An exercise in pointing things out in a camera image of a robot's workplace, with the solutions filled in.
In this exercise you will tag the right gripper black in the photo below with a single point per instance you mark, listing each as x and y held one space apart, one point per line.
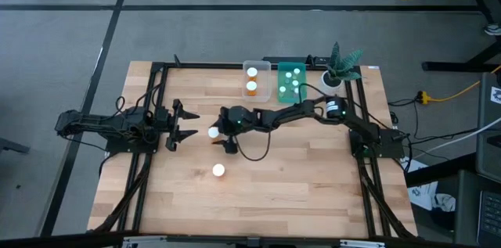
236 119

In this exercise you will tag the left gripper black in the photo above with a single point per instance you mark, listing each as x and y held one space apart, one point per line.
174 123

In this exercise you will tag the small clear bottle white cap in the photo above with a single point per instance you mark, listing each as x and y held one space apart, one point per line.
282 89
297 71
296 91

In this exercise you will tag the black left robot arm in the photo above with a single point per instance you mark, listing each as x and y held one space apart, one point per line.
98 123

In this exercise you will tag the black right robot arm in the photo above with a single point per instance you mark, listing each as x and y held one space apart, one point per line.
297 111

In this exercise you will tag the clear plastic bin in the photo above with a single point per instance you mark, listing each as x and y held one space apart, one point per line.
265 83

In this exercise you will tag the green plastic bin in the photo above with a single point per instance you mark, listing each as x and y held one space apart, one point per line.
282 74

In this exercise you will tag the white plant pot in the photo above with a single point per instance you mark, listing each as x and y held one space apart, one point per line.
325 85

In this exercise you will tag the green leafy plant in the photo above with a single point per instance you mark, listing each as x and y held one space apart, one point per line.
340 66

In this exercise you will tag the black beam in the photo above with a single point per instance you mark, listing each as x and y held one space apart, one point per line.
78 239

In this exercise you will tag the grey chair leg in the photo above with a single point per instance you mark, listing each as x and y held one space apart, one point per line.
13 146

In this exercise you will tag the yellow plug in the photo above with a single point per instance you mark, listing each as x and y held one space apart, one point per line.
423 97

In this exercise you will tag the white crumpled cloth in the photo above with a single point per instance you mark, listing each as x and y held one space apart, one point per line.
426 197

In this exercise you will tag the black box with keypad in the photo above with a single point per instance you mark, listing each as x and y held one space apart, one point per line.
473 209

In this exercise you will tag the grey cabinet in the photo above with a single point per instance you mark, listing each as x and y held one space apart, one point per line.
491 142

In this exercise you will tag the person's shoe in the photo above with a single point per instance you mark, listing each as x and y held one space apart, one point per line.
493 29

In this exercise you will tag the black aluminium table frame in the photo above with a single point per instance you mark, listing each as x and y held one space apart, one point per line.
195 65

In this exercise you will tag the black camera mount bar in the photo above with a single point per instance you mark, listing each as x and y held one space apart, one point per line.
274 60

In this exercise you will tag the silver bracket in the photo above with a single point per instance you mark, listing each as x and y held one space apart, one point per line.
143 241
362 244

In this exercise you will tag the black desk leg frame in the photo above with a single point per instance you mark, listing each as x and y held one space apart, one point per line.
446 66

